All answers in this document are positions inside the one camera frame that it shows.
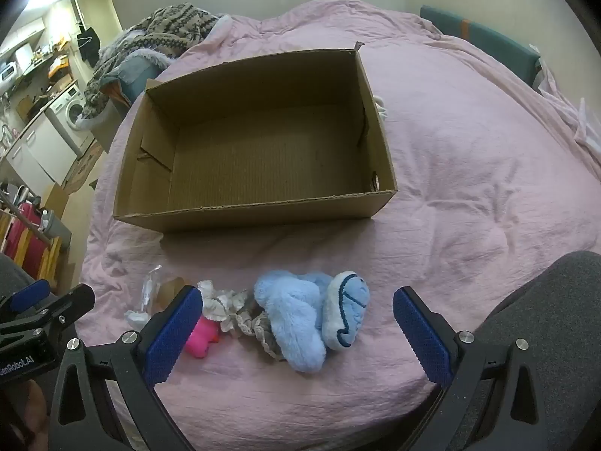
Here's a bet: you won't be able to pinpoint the pink suitcase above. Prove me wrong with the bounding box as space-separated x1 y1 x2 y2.
0 200 43 278

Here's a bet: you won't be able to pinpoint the wooden chair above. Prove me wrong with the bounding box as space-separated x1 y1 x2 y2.
0 207 64 287

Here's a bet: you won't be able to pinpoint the metal pole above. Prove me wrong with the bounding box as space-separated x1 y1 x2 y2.
0 192 48 245

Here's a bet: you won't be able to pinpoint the beige storage bin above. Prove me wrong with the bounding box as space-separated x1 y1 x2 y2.
77 98 130 151

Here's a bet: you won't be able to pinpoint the white washing machine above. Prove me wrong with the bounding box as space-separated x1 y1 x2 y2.
47 82 97 158

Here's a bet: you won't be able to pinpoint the person's leg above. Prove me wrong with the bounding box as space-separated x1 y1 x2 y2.
470 251 601 451
0 254 33 294

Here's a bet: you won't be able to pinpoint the small grey bin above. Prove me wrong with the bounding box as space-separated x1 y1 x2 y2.
40 209 73 250

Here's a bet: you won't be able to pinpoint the brown patterned rug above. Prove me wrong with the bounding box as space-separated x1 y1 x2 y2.
66 143 106 189

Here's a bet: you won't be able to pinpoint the pink bed blanket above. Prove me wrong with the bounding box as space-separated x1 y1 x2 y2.
77 0 601 451

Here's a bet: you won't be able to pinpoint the small cardboard box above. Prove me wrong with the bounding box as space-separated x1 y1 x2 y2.
42 182 71 217

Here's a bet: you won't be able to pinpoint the person's right leg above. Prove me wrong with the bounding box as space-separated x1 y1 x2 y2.
470 251 601 451

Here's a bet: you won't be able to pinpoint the patterned knit blanket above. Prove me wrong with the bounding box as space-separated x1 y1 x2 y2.
85 2 221 118

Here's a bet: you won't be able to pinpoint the teal headboard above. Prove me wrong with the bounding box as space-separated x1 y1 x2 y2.
419 5 541 88

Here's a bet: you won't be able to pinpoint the brown cardboard box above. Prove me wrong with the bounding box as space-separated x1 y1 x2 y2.
113 42 399 233

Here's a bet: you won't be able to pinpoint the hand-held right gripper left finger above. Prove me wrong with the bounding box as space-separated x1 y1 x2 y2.
48 286 204 451

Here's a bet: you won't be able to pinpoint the white kitchen cabinets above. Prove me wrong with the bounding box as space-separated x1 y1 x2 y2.
5 113 78 184

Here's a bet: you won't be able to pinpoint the pink striped white cloth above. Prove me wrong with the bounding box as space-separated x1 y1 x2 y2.
535 56 601 151

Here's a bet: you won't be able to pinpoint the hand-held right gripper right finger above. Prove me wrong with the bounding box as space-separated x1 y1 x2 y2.
393 286 564 451

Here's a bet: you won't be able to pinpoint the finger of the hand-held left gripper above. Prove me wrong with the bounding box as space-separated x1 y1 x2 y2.
0 284 96 341
0 278 51 320

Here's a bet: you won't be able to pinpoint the black hanging garment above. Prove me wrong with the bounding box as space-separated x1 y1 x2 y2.
76 26 101 62

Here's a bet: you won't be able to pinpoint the beige lace scrunchie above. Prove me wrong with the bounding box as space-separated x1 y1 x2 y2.
232 307 287 362

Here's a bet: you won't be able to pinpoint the packaged white socks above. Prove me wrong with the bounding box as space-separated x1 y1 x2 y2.
124 265 189 332

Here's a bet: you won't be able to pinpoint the white and blue plush slipper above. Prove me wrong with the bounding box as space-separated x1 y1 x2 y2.
320 270 371 351

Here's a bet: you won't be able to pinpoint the teal fur-trimmed jacket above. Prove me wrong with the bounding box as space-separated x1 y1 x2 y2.
110 51 170 99

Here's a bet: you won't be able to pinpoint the person's left leg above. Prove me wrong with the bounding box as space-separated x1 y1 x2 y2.
0 254 33 294

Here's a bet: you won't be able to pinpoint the light blue sock bundle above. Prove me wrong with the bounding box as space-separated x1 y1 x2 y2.
254 270 339 373

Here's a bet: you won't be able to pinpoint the pink soft toy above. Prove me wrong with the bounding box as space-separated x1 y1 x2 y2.
183 315 221 360

